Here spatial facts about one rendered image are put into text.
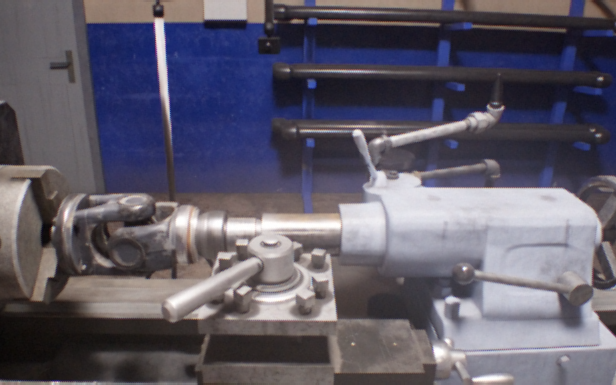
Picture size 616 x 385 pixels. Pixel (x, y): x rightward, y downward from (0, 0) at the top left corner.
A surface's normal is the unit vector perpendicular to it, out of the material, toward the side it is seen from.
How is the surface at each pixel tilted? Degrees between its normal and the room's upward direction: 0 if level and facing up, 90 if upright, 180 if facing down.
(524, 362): 90
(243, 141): 90
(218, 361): 0
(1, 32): 90
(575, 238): 82
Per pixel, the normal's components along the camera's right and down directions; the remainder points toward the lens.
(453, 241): 0.04, 0.29
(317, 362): 0.02, -0.93
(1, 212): 0.04, -0.33
